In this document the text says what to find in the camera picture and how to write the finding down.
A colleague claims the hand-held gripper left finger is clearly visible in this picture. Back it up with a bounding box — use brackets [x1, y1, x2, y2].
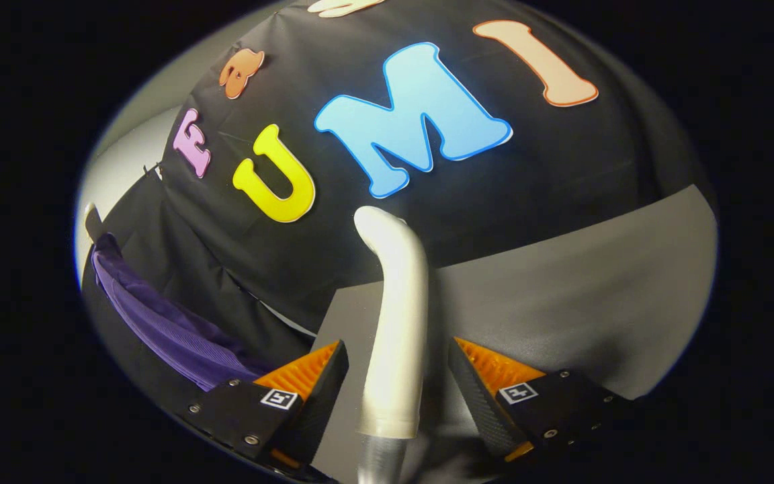
[182, 339, 350, 471]

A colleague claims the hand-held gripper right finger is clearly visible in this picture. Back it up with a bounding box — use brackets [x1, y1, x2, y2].
[447, 336, 634, 465]

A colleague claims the white garment steamer head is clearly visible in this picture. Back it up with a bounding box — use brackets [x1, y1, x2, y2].
[353, 206, 430, 440]

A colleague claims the purple corduroy jacket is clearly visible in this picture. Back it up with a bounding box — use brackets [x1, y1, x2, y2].
[91, 233, 275, 393]

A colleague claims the grey cabinet with dark top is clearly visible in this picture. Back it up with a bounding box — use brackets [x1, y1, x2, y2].
[312, 185, 720, 484]

